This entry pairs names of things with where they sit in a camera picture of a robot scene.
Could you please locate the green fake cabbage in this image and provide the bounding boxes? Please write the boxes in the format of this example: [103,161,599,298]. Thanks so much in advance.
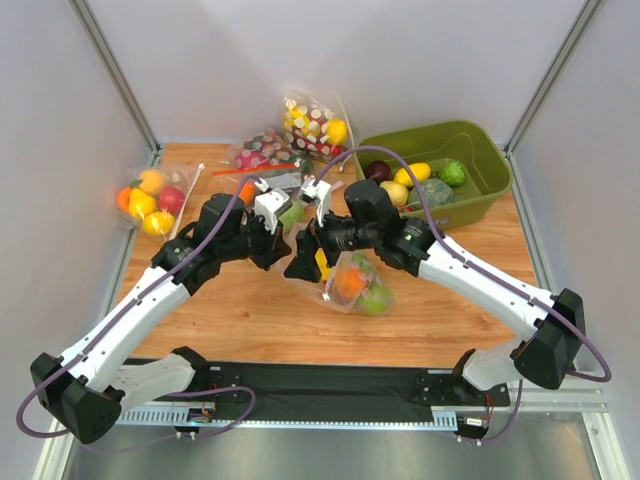
[278,201,305,234]

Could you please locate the yellow fake lemon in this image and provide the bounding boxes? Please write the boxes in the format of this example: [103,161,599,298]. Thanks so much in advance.
[315,249,332,282]

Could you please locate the pale yellow fake pear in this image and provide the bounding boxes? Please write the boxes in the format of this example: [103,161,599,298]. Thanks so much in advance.
[380,181,409,208]

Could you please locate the clear pink zip top bag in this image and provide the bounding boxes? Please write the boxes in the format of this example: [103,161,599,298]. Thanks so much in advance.
[285,249,393,316]

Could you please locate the orange fake persimmon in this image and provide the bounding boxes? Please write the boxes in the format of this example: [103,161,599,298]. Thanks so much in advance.
[239,181,258,207]

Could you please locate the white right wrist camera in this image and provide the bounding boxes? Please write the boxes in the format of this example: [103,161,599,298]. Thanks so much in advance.
[299,176,331,226]

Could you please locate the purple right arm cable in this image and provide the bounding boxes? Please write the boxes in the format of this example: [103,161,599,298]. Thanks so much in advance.
[312,145,614,446]

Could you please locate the clear fruit bag left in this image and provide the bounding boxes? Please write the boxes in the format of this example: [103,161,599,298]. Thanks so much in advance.
[115,163,205,241]

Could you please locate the green plastic tub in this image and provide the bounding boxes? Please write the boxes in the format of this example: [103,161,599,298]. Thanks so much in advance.
[361,120,513,230]

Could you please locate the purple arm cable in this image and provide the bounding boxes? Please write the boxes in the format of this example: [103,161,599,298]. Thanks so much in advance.
[312,145,614,446]
[15,174,271,451]

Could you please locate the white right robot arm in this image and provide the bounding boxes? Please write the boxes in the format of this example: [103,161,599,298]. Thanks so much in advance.
[284,178,585,391]

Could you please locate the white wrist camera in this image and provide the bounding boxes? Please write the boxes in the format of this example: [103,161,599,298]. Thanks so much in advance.
[254,188,292,234]
[299,176,331,226]

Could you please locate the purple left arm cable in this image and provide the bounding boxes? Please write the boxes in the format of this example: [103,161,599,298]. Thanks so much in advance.
[15,174,271,451]

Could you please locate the dark red fake apple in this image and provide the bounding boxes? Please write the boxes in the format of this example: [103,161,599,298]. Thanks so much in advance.
[364,160,393,184]

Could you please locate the fake orange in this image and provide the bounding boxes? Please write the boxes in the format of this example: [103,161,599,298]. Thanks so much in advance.
[333,269,367,299]

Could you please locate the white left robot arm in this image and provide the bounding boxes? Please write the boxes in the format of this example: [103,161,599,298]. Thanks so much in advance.
[30,189,292,444]

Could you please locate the yellow fake mango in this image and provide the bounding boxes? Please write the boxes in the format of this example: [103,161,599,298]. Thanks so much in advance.
[394,162,431,188]

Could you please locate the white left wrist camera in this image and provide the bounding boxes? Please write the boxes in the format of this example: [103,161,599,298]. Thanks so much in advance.
[254,188,292,234]

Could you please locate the fake netted melon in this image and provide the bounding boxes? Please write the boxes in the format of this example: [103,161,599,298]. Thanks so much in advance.
[406,178,454,210]

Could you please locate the aluminium cable rail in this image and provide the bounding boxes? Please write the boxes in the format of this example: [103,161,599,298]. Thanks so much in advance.
[114,399,609,431]

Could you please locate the green fake custard apple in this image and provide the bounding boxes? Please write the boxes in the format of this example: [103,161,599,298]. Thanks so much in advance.
[438,160,466,188]

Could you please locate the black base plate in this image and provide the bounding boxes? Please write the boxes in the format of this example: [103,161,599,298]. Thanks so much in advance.
[134,357,512,426]

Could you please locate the polka dot drawstring bag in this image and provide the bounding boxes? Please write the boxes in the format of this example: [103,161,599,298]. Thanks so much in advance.
[281,89,355,163]

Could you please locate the clear vegetable zip bag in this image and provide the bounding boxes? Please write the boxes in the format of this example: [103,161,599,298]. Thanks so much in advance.
[212,165,336,225]

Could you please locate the polka dot zip bag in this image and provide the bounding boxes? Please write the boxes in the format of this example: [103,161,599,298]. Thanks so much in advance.
[222,127,313,174]

